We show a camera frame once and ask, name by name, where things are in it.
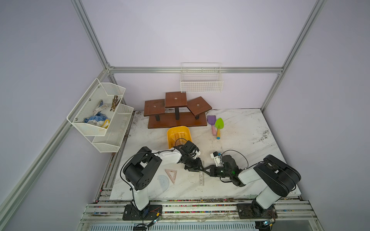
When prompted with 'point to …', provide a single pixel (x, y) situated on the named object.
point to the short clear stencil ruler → (202, 175)
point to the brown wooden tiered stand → (174, 111)
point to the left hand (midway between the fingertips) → (201, 171)
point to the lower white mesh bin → (111, 142)
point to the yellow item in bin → (105, 125)
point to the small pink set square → (173, 178)
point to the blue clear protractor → (165, 182)
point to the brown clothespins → (114, 102)
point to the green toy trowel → (219, 124)
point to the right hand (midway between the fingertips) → (204, 172)
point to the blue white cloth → (98, 119)
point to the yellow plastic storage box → (178, 135)
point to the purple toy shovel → (211, 120)
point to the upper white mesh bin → (93, 113)
